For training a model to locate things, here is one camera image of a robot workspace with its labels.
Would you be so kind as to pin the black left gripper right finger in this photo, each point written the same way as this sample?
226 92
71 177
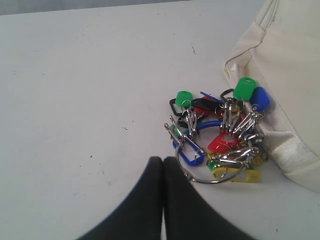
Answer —
187 215

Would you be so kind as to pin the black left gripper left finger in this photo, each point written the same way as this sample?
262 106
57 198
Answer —
139 216

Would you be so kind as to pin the cream fabric duffel bag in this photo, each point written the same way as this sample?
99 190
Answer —
281 52

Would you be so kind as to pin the colourful key tag bunch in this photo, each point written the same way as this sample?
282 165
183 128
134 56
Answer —
220 132

